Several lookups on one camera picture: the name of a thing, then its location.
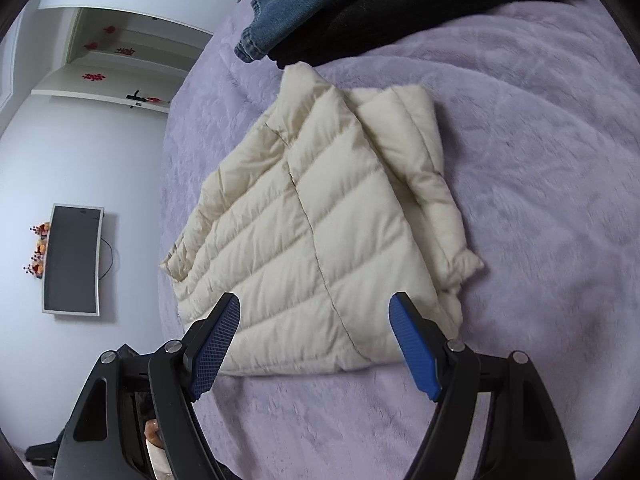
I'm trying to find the cream quilted down jacket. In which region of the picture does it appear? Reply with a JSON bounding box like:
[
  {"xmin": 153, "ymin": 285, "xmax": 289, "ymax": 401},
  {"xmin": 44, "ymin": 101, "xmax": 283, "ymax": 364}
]
[{"xmin": 162, "ymin": 63, "xmax": 483, "ymax": 376}]

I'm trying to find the white wall shelf unit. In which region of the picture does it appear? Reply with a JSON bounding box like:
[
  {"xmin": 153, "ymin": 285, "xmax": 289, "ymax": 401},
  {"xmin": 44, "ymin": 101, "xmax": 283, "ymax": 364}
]
[{"xmin": 32, "ymin": 8, "xmax": 212, "ymax": 114}]

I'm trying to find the person's left hand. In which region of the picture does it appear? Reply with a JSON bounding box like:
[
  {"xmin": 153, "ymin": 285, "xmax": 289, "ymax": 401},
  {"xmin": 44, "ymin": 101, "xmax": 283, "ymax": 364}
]
[{"xmin": 144, "ymin": 419, "xmax": 172, "ymax": 479}]

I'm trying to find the orange flower decoration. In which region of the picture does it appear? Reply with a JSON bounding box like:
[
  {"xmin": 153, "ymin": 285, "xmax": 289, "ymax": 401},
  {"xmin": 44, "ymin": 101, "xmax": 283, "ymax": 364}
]
[{"xmin": 24, "ymin": 222, "xmax": 51, "ymax": 280}]

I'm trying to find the black garment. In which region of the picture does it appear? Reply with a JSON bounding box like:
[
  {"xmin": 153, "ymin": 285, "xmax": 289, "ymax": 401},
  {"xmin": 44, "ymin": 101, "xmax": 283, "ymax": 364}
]
[{"xmin": 268, "ymin": 0, "xmax": 562, "ymax": 68}]

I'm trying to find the black tv cable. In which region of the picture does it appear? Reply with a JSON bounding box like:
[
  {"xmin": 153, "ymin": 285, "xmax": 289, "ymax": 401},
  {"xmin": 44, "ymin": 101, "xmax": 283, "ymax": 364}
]
[{"xmin": 98, "ymin": 236, "xmax": 115, "ymax": 282}]

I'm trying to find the wall-mounted television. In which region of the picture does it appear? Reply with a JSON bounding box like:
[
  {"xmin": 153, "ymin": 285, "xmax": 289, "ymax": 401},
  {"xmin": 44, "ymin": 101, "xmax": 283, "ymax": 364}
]
[{"xmin": 42, "ymin": 204, "xmax": 104, "ymax": 318}]

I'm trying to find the lavender plush bed blanket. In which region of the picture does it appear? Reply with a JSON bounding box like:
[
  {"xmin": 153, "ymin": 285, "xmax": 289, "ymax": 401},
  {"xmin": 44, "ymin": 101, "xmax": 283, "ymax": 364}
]
[{"xmin": 156, "ymin": 0, "xmax": 640, "ymax": 480}]

